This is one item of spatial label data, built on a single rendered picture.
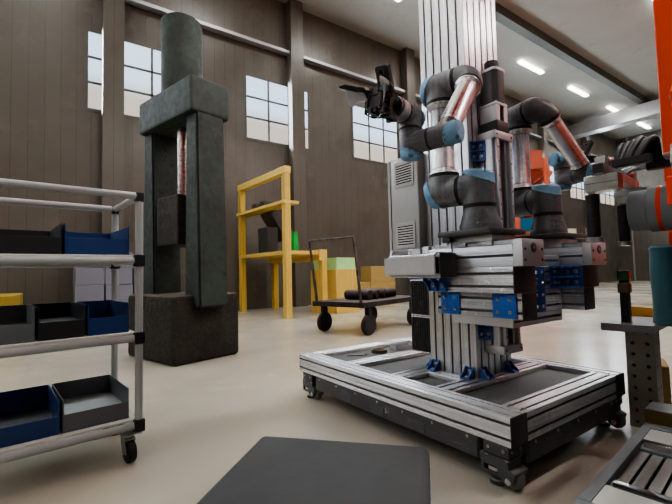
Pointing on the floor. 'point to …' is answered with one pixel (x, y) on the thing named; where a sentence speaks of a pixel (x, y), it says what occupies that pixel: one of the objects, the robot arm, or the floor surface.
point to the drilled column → (643, 373)
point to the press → (185, 208)
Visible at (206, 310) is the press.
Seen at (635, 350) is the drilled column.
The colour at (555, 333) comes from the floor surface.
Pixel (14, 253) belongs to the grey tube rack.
